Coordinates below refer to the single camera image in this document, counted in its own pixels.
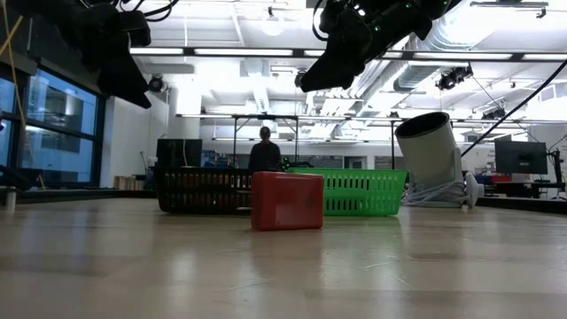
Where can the dark background desk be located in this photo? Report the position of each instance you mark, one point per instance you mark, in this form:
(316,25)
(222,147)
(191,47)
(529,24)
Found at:
(522,188)

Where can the round pendant lamp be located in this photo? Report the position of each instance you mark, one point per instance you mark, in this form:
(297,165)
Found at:
(273,25)

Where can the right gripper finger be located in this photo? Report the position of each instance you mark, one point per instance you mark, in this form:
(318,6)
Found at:
(341,62)

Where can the large glass window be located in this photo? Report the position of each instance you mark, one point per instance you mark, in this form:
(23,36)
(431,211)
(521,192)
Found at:
(62,133)

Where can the white cylindrical container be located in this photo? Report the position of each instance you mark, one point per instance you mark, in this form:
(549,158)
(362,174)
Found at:
(427,150)

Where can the black slotted plastic basket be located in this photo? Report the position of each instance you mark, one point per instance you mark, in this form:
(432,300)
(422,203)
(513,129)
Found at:
(199,190)

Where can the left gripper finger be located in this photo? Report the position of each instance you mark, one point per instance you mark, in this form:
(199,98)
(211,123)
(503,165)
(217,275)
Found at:
(124,80)

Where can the black background rig frame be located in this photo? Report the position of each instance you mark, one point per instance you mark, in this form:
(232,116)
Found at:
(212,117)

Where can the green slotted plastic basket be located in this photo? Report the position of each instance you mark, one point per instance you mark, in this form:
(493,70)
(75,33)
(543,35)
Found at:
(367,192)

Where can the black ceiling spotlight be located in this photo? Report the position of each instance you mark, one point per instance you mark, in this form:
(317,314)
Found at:
(156,84)
(449,80)

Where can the person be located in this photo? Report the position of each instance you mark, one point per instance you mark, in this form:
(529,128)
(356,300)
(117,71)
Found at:
(264,157)

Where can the silver ventilation duct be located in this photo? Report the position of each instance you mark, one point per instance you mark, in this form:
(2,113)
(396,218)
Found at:
(436,49)

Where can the wooden crate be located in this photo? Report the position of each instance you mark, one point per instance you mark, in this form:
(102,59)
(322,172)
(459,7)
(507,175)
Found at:
(128,182)

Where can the black computer monitor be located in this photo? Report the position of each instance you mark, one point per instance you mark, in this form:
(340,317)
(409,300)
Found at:
(177,153)
(520,157)

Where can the red rectangular power adapter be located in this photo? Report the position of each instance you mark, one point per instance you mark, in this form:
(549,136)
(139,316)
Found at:
(287,201)

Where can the long overhead light bar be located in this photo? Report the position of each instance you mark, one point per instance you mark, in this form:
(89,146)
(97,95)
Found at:
(243,52)

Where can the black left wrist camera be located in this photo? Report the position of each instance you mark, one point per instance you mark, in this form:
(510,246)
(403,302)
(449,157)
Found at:
(135,28)

